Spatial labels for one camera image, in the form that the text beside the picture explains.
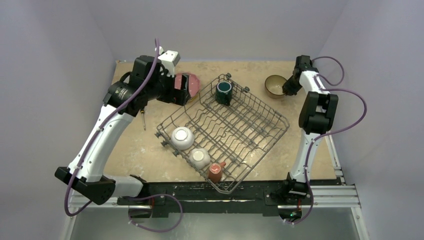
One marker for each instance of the brown ceramic bowl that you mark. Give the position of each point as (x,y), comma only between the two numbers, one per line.
(274,86)

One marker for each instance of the grey wire dish rack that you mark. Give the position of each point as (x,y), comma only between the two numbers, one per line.
(240,134)

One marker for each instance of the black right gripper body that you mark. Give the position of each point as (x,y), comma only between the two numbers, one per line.
(290,86)

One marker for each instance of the dark green mug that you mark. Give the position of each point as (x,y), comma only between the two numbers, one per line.
(223,93)

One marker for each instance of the pink dotted plate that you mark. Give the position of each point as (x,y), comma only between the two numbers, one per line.
(193,83)

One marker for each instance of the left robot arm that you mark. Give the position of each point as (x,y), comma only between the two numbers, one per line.
(85,174)

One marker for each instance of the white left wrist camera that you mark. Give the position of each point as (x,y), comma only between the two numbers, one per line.
(168,62)

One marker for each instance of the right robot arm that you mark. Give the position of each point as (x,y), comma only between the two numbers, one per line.
(316,118)

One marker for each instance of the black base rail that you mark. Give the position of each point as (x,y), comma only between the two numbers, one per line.
(270,198)

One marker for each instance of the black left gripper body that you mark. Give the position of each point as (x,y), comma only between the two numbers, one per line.
(163,89)

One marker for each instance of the white ceramic bowl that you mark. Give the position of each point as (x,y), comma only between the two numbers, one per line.
(182,138)

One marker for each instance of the yellow black screwdriver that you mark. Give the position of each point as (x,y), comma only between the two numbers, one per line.
(142,112)

